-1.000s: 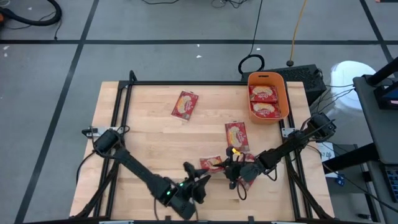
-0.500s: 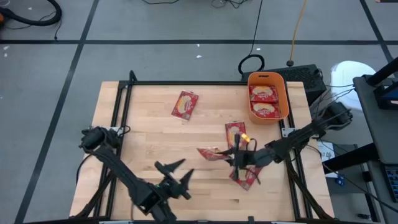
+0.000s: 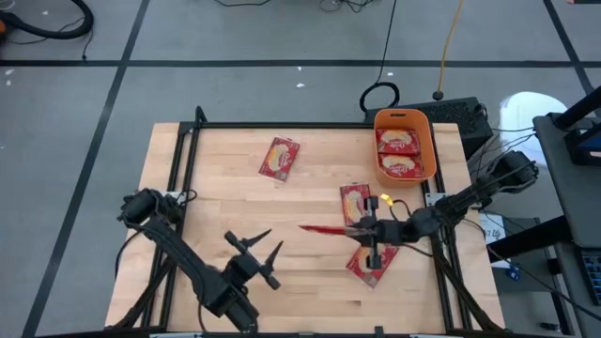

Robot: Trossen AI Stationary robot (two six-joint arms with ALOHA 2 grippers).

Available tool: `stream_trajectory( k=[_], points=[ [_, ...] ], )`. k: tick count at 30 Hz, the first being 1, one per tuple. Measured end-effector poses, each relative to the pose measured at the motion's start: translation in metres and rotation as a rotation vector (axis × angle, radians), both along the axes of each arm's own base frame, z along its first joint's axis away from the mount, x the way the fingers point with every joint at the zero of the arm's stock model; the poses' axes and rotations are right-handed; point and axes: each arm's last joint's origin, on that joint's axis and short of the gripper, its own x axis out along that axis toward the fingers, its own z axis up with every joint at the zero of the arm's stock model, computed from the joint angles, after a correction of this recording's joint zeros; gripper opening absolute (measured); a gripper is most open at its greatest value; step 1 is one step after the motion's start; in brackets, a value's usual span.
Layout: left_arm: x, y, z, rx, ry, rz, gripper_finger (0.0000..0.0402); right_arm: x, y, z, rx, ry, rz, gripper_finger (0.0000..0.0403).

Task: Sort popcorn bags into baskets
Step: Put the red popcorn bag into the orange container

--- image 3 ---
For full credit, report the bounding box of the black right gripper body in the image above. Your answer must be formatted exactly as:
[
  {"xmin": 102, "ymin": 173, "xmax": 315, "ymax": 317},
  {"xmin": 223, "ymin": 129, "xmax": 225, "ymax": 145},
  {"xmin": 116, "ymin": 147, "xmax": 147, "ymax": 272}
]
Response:
[{"xmin": 361, "ymin": 195, "xmax": 417, "ymax": 270}]

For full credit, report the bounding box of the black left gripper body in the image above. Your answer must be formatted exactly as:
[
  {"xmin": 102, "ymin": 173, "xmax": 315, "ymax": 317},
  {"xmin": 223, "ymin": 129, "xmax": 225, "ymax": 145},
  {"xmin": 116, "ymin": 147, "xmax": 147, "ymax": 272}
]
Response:
[{"xmin": 223, "ymin": 229, "xmax": 282, "ymax": 291}]

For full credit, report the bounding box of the red popcorn bag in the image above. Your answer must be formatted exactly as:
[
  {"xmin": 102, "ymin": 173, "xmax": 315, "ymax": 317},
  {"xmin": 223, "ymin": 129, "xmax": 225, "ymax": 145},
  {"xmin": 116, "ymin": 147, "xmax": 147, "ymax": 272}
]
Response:
[
  {"xmin": 298, "ymin": 223, "xmax": 351, "ymax": 237},
  {"xmin": 257, "ymin": 135, "xmax": 301, "ymax": 182},
  {"xmin": 346, "ymin": 242, "xmax": 400, "ymax": 289},
  {"xmin": 378, "ymin": 152, "xmax": 424, "ymax": 181},
  {"xmin": 375, "ymin": 128, "xmax": 422, "ymax": 157},
  {"xmin": 339, "ymin": 183, "xmax": 375, "ymax": 227}
]

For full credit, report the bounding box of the white paper sheet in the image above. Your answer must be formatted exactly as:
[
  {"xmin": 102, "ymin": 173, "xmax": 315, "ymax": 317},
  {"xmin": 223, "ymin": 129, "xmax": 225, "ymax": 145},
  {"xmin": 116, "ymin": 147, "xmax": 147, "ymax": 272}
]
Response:
[{"xmin": 481, "ymin": 223, "xmax": 514, "ymax": 269}]

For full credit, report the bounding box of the orange plastic basket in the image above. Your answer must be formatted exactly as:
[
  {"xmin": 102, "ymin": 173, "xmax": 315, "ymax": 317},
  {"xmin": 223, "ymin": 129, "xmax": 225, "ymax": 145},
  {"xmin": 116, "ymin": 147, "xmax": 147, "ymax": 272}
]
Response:
[{"xmin": 374, "ymin": 108, "xmax": 438, "ymax": 190}]

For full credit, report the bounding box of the black computer box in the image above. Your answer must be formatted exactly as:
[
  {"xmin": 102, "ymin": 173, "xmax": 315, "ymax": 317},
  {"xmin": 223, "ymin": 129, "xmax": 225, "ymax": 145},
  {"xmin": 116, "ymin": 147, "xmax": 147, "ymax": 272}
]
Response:
[{"xmin": 364, "ymin": 96, "xmax": 494, "ymax": 161}]

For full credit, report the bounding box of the white round bin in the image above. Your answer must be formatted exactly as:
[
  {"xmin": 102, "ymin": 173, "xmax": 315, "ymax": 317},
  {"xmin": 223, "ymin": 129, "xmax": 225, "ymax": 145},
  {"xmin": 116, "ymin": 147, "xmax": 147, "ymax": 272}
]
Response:
[{"xmin": 499, "ymin": 91, "xmax": 556, "ymax": 166}]

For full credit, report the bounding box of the grey cart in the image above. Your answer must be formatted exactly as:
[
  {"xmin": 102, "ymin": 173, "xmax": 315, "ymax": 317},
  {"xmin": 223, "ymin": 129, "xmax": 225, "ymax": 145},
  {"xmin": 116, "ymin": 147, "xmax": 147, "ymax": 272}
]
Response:
[{"xmin": 532, "ymin": 86, "xmax": 601, "ymax": 250}]

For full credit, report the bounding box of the black keyboard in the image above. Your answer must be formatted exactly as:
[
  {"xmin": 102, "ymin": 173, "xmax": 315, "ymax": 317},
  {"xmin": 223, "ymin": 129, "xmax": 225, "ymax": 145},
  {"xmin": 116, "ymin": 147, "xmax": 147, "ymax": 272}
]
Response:
[{"xmin": 581, "ymin": 251, "xmax": 601, "ymax": 306}]

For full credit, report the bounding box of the black device with screen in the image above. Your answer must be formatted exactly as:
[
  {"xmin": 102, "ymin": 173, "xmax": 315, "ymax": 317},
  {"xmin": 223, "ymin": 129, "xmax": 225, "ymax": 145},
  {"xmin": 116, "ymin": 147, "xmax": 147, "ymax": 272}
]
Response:
[{"xmin": 562, "ymin": 126, "xmax": 601, "ymax": 165}]

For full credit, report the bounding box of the black table frame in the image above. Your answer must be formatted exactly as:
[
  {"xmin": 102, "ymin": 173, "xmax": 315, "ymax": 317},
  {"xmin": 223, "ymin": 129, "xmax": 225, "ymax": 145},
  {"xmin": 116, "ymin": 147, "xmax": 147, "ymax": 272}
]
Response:
[{"xmin": 105, "ymin": 105, "xmax": 506, "ymax": 335}]

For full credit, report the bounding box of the black floor cable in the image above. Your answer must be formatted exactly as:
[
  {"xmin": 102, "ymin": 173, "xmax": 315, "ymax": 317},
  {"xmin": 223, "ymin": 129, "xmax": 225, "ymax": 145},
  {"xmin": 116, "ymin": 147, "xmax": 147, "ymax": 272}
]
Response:
[{"xmin": 487, "ymin": 248, "xmax": 601, "ymax": 325}]

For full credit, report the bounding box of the black hanging cable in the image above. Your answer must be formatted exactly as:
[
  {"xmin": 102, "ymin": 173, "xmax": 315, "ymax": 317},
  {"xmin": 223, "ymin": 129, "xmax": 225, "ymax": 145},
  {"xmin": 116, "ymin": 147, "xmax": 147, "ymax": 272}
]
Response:
[{"xmin": 359, "ymin": 0, "xmax": 401, "ymax": 114}]

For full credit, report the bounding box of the yellow hanging cable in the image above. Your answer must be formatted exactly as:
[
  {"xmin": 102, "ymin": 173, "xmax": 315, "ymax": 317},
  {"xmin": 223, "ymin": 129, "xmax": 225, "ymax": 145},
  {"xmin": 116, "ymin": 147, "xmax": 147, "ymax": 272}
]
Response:
[{"xmin": 435, "ymin": 0, "xmax": 467, "ymax": 95}]

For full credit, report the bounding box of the black hose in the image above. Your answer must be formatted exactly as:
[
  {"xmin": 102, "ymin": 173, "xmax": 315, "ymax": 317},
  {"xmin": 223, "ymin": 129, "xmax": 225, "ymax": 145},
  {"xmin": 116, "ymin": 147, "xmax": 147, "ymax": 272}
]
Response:
[{"xmin": 0, "ymin": 0, "xmax": 94, "ymax": 41}]

